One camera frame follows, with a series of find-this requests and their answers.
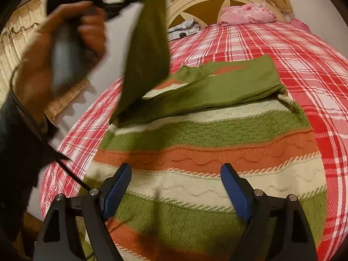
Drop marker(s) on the grey printed cloth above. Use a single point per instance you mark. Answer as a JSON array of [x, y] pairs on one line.
[[182, 28]]

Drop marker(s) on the pink pillow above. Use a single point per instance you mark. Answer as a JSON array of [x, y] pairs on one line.
[[299, 24]]

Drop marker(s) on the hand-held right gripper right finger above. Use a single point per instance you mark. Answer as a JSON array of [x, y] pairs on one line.
[[236, 189]]

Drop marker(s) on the person's left hand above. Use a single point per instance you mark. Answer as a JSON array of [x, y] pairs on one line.
[[34, 59]]

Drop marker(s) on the cream wooden headboard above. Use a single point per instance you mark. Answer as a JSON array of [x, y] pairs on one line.
[[187, 2]]

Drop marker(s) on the red white plaid blanket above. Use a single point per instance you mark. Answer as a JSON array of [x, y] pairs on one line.
[[307, 68]]

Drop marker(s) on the person's left forearm dark sleeve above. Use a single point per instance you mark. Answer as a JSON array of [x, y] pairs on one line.
[[19, 155]]

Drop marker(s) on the pink crumpled cloth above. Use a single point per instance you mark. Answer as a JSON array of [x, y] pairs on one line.
[[246, 13]]

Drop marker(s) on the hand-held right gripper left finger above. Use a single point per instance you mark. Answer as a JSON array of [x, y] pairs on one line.
[[117, 189]]

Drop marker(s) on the green orange cream striped sweater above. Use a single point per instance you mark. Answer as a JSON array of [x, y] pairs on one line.
[[206, 146]]

